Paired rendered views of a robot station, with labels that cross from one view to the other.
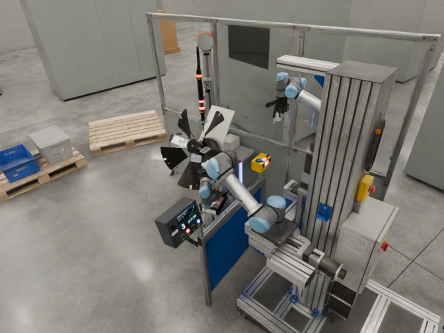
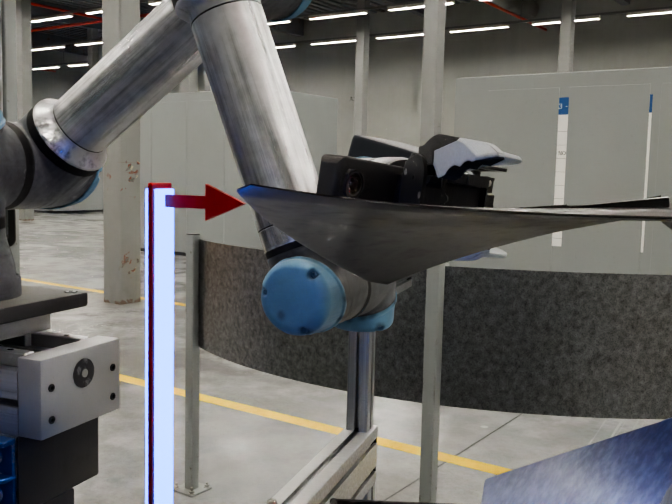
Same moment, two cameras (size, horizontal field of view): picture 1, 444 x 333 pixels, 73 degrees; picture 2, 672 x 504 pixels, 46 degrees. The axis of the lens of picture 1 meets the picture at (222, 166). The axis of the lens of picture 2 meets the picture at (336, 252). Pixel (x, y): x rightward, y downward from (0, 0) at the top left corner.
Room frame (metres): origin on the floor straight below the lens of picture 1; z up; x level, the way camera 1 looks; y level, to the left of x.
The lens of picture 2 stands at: (2.45, -0.22, 1.20)
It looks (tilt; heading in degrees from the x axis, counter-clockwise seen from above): 6 degrees down; 160
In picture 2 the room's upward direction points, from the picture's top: 1 degrees clockwise
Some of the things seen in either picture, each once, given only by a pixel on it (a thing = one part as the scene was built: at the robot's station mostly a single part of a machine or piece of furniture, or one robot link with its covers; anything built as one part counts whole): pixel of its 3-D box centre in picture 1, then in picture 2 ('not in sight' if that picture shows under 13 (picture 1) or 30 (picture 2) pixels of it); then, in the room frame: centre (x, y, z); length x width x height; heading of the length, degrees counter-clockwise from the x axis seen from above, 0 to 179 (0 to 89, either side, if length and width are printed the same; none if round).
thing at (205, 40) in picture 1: (205, 41); not in sight; (2.85, 0.08, 1.88); 0.16 x 0.07 x 0.16; 86
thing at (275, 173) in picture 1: (252, 174); not in sight; (2.69, -0.33, 0.50); 2.59 x 0.03 x 0.91; 51
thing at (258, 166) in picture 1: (261, 163); not in sight; (2.13, -0.34, 1.02); 0.16 x 0.10 x 0.11; 141
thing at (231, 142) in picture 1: (228, 142); not in sight; (2.70, -0.09, 0.92); 0.17 x 0.16 x 0.11; 141
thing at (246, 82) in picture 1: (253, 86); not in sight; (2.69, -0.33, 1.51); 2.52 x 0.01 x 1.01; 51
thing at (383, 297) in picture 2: (207, 199); (357, 281); (1.63, 0.11, 1.08); 0.11 x 0.08 x 0.11; 136
